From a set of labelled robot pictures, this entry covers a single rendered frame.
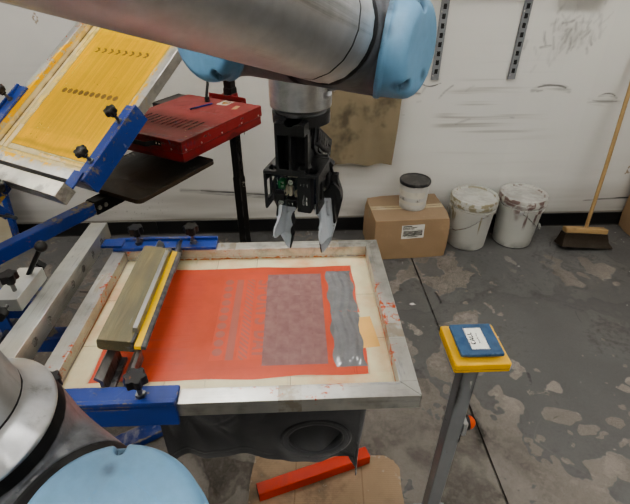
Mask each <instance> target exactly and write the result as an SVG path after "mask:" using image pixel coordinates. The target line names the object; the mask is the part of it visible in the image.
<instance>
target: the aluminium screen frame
mask: <svg viewBox="0 0 630 504"><path fill-rule="evenodd" d="M140 253H141V251H123V252H114V251H113V252H112V254H111V256H110V257H109V259H108V261H107V262H106V264H105V266H104V267H103V269H102V270H101V272H100V274H99V275H98V277H97V279H96V280H95V282H94V284H93V285H92V287H91V289H90V290H89V292H88V294H87V295H86V297H85V299H84V300H83V302H82V304H81V305H80V307H79V309H78V310H77V312H76V314H75V315H74V317H73V319H72V320H71V322H70V324H69V325H68V327H67V329H66V330H65V332H64V334H63V335H62V337H61V339H60V340H59V342H58V344H57V345H56V347H55V349H54V350H53V352H52V354H51V355H50V357H49V359H48V360H47V362H46V364H45V365H44V366H45V367H46V368H47V369H48V370H49V371H55V370H59V372H60V374H61V376H62V379H61V380H62V382H63V383H64V381H65V379H66V377H67V375H68V373H69V371H70V370H71V368H72V366H73V364H74V362H75V360H76V358H77V356H78V355H79V353H80V351H81V349H82V347H83V345H84V343H85V341H86V340H87V338H88V336H89V334H90V332H91V330H92V328H93V326H94V325H95V323H96V321H97V319H98V317H99V315H100V313H101V311H102V310H103V308H104V306H105V304H106V302H107V300H108V298H109V296H110V295H111V293H112V291H113V289H114V287H115V285H116V283H117V281H118V280H119V278H120V276H121V274H122V272H123V270H124V268H125V266H126V265H127V263H128V262H129V261H137V259H138V257H139V255H140ZM341 256H365V258H366V262H367V266H368V270H369V274H370V279H371V283H372V287H373V291H374V295H375V299H376V304H377V308H378V312H379V316H380V320H381V324H382V329H383V333H384V337H385V341H386V345H387V349H388V354H389V358H390V362H391V366H392V370H393V374H394V379H395V382H367V383H337V384H307V385H278V386H248V387H218V388H189V389H180V391H179V395H178V399H177V403H176V406H177V409H178V413H179V416H193V415H221V414H249V413H277V412H305V411H333V410H361V409H389V408H417V407H420V403H421V398H422V394H421V390H420V387H419V384H418V381H417V377H416V373H415V370H414V367H413V363H412V360H411V356H410V353H409V350H408V346H407V343H406V339H405V336H404V332H403V329H402V326H401V322H400V319H399V315H398V312H397V309H396V305H395V302H394V298H393V295H392V291H391V288H390V285H389V281H388V278H387V274H386V271H385V268H384V264H383V261H382V257H381V254H380V250H379V247H378V244H377V240H333V241H331V242H330V244H329V246H328V247H327V249H326V250H325V252H324V253H321V250H320V244H319V241H293V243H292V247H291V248H288V247H287V245H286V243H285V242H244V243H218V244H217V248H216V249H210V250H182V256H181V259H180V260H214V259H256V258H299V257H341Z"/></svg>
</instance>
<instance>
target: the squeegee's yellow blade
mask: <svg viewBox="0 0 630 504"><path fill-rule="evenodd" d="M176 254H177V252H174V251H172V253H171V255H170V258H169V260H168V263H167V265H166V268H165V270H164V273H163V275H162V278H161V280H160V283H159V285H158V288H157V290H156V293H155V295H154V297H153V300H152V302H151V305H150V307H149V310H148V312H147V315H146V317H145V320H144V322H143V325H142V327H141V330H140V332H139V335H138V337H137V339H136V342H135V344H134V349H139V350H141V345H142V342H143V339H144V337H145V334H146V332H147V329H148V326H149V324H150V321H151V319H152V316H153V313H154V311H155V308H156V306H157V303H158V300H159V298H160V295H161V293H162V290H163V288H164V285H165V282H166V280H167V277H168V275H169V272H170V269H171V267H172V264H173V262H174V259H175V256H176Z"/></svg>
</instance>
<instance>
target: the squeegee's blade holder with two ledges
mask: <svg viewBox="0 0 630 504"><path fill-rule="evenodd" d="M169 258H170V251H169V250H165V253H164V255H163V257H162V260H161V262H160V264H159V267H158V269H157V271H156V274H155V276H154V278H153V281H152V283H151V285H150V288H149V290H148V292H147V295H146V297H145V300H144V302H143V304H142V307H141V309H140V311H139V314H138V316H137V318H136V321H135V323H134V325H133V332H138V335H139V332H140V330H141V327H142V325H143V322H144V320H145V317H146V315H147V312H148V310H149V307H150V305H151V302H152V300H153V297H154V295H155V293H156V290H157V288H158V285H159V283H160V280H161V278H162V275H163V273H164V270H165V268H166V265H167V263H168V260H169Z"/></svg>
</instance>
